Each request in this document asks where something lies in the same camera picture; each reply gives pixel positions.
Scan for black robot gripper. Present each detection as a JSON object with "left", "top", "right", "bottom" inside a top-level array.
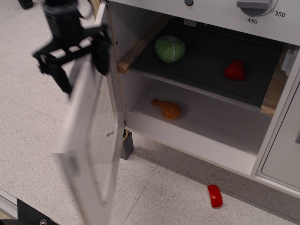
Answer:
[{"left": 33, "top": 14, "right": 110, "bottom": 94}]

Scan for white toy oven door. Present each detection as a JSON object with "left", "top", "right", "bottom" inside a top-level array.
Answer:
[{"left": 55, "top": 4, "right": 121, "bottom": 225}]

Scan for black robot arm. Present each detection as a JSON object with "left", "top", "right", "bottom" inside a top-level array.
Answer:
[{"left": 33, "top": 0, "right": 111, "bottom": 95}]

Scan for black caster wheel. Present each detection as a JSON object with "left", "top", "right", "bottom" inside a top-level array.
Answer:
[{"left": 18, "top": 0, "right": 33, "bottom": 10}]

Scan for green toy cabbage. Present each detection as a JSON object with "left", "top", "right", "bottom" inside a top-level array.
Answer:
[{"left": 155, "top": 35, "right": 186, "bottom": 64}]

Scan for orange toy chicken drumstick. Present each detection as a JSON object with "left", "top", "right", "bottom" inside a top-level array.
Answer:
[{"left": 151, "top": 98, "right": 181, "bottom": 120}]

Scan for white toy kitchen cabinet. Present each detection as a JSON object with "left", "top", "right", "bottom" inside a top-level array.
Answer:
[{"left": 96, "top": 0, "right": 300, "bottom": 197}]

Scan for red toy strawberry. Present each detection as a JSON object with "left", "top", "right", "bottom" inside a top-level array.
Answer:
[{"left": 223, "top": 60, "right": 246, "bottom": 81}]

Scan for grey temperature dial knob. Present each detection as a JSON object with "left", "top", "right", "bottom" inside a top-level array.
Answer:
[{"left": 236, "top": 0, "right": 272, "bottom": 16}]

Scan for red plastic toy piece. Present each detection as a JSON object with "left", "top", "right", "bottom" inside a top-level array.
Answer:
[{"left": 207, "top": 185, "right": 223, "bottom": 208}]

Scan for white right cabinet door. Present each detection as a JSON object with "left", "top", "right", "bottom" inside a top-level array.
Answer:
[{"left": 258, "top": 75, "right": 300, "bottom": 191}]

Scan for light wooden corner post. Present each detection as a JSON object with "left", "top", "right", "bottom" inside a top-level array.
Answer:
[{"left": 90, "top": 0, "right": 101, "bottom": 19}]

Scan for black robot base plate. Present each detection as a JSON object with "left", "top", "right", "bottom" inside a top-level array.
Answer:
[{"left": 17, "top": 199, "right": 58, "bottom": 225}]

